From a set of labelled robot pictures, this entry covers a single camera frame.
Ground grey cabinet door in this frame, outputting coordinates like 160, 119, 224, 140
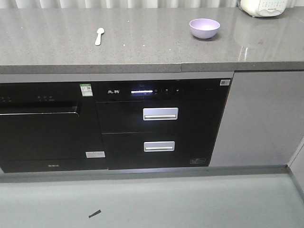
210, 71, 304, 167

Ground grey side cabinet doors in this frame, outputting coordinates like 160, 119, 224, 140
287, 138, 304, 200

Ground silver drawer handle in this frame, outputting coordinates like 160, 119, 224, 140
143, 141, 175, 152
142, 107, 179, 121

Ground black disinfection cabinet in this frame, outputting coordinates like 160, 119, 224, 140
92, 78, 230, 170

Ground silver upper drawer handle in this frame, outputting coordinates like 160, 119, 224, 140
142, 107, 179, 121

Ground white pleated curtain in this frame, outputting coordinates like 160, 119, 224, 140
0, 0, 304, 10

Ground silver lower drawer handle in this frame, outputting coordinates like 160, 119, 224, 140
143, 141, 175, 152

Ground light green plastic spoon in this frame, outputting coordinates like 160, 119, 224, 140
95, 28, 105, 46

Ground white rice cooker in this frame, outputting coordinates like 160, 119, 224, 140
237, 0, 288, 17

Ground black floor tape strip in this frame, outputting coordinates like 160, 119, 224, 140
88, 210, 101, 218

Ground purple plastic bowl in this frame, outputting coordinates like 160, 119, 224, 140
189, 19, 220, 39

